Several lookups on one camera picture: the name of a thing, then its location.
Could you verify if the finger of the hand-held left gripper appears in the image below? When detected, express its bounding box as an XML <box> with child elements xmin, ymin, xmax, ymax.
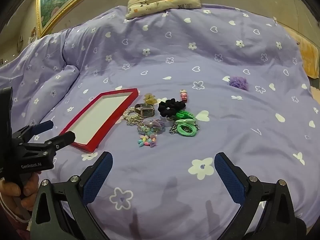
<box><xmin>12</xmin><ymin>120</ymin><xmax>54</xmax><ymax>140</ymax></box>
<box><xmin>32</xmin><ymin>131</ymin><xmax>76</xmax><ymax>155</ymax></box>

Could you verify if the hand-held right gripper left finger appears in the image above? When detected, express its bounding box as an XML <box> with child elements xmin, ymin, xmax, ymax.
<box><xmin>30</xmin><ymin>151</ymin><xmax>113</xmax><ymax>240</ymax></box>

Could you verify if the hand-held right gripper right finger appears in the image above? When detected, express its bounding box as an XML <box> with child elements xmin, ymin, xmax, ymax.
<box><xmin>214</xmin><ymin>152</ymin><xmax>297</xmax><ymax>240</ymax></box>

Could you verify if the red tray box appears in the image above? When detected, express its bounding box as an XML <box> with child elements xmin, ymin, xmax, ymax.
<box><xmin>59</xmin><ymin>88</ymin><xmax>139</xmax><ymax>153</ymax></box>

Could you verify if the light green hair tie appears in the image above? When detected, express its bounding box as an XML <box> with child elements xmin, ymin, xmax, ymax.
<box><xmin>175</xmin><ymin>118</ymin><xmax>198</xmax><ymax>137</ymax></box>

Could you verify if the glass bead bracelet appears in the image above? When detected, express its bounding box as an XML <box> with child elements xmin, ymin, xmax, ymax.
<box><xmin>137</xmin><ymin>125</ymin><xmax>166</xmax><ymax>134</ymax></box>

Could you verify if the green braided bracelet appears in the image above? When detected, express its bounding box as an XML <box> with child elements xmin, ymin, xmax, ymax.
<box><xmin>175</xmin><ymin>110</ymin><xmax>197</xmax><ymax>120</ymax></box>

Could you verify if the metal band wristwatch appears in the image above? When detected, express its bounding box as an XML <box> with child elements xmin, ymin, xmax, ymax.
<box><xmin>135</xmin><ymin>103</ymin><xmax>156</xmax><ymax>117</ymax></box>

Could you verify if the black scrunchie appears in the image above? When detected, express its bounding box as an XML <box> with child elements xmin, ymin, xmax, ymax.
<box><xmin>158</xmin><ymin>99</ymin><xmax>187</xmax><ymax>117</ymax></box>

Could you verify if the pink hair clip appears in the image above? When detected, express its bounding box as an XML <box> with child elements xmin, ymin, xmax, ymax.
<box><xmin>179</xmin><ymin>89</ymin><xmax>190</xmax><ymax>103</ymax></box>

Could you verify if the yellow hair claw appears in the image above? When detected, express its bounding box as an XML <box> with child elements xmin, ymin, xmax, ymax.
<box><xmin>143</xmin><ymin>93</ymin><xmax>157</xmax><ymax>105</ymax></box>

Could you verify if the person's left hand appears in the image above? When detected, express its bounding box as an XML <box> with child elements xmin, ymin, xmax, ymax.
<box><xmin>0</xmin><ymin>172</ymin><xmax>40</xmax><ymax>220</ymax></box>

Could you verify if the purple floral blanket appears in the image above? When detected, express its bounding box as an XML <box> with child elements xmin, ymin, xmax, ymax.
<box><xmin>0</xmin><ymin>4</ymin><xmax>316</xmax><ymax>240</ymax></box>

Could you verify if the gold framed painting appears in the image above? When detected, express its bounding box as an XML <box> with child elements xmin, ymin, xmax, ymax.
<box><xmin>36</xmin><ymin>0</ymin><xmax>118</xmax><ymax>37</ymax></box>

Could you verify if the cartoon print pillow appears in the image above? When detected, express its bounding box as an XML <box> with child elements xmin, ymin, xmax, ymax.
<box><xmin>125</xmin><ymin>0</ymin><xmax>202</xmax><ymax>20</ymax></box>

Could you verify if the pastel bead bracelet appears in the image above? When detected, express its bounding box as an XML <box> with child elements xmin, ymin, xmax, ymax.
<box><xmin>137</xmin><ymin>134</ymin><xmax>158</xmax><ymax>148</ymax></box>

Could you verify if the pearl bracelet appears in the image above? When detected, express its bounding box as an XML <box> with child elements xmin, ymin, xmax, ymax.
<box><xmin>122</xmin><ymin>107</ymin><xmax>143</xmax><ymax>126</ymax></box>

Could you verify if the dark metal chain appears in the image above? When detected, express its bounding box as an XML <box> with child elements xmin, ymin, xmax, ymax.
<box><xmin>169</xmin><ymin>122</ymin><xmax>201</xmax><ymax>135</ymax></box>

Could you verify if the purple pompom hair tie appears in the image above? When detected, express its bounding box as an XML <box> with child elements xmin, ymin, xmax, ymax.
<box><xmin>229</xmin><ymin>76</ymin><xmax>250</xmax><ymax>91</ymax></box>

